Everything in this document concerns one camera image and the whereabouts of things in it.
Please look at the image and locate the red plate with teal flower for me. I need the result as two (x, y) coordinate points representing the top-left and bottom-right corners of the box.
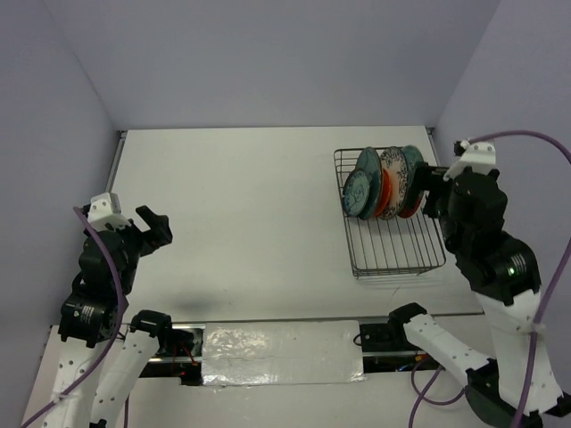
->
(398, 145), (425, 218)

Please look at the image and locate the dark teal blossom plate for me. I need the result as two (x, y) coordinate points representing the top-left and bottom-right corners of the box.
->
(356, 147), (383, 220)

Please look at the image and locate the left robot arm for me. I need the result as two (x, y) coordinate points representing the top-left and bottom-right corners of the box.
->
(23, 193), (175, 427)

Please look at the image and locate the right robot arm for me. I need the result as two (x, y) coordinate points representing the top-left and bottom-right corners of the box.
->
(387, 162), (570, 427)

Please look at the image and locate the white blue floral plate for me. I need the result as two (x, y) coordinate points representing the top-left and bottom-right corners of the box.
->
(380, 146), (409, 220)

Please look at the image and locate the orange plate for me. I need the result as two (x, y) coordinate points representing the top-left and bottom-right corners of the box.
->
(374, 168), (393, 217)

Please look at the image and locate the small blue patterned plate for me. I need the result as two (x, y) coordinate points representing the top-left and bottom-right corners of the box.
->
(343, 169), (370, 218)

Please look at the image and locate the silver foil cover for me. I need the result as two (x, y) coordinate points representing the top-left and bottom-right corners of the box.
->
(202, 320), (365, 387)

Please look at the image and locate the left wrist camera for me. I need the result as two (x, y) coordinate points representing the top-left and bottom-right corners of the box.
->
(87, 192), (121, 226)

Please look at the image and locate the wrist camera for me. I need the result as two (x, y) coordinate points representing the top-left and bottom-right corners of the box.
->
(87, 192), (121, 226)
(443, 140), (496, 181)

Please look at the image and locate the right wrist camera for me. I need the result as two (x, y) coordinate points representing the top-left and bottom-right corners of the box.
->
(443, 140), (496, 181)

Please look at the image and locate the wire dish rack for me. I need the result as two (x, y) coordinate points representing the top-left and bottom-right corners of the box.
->
(334, 149), (446, 278)

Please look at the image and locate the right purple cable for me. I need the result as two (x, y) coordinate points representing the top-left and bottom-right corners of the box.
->
(408, 129), (571, 428)

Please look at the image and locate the purple cable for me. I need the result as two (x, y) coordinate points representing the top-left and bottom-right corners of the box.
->
(408, 129), (571, 428)
(20, 207), (130, 428)

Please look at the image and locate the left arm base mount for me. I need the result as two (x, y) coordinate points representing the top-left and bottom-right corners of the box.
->
(140, 324), (205, 386)

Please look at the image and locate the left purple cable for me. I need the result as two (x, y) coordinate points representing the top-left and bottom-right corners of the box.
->
(20, 207), (130, 428)

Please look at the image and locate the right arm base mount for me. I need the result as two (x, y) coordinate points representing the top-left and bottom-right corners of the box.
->
(353, 323), (406, 354)

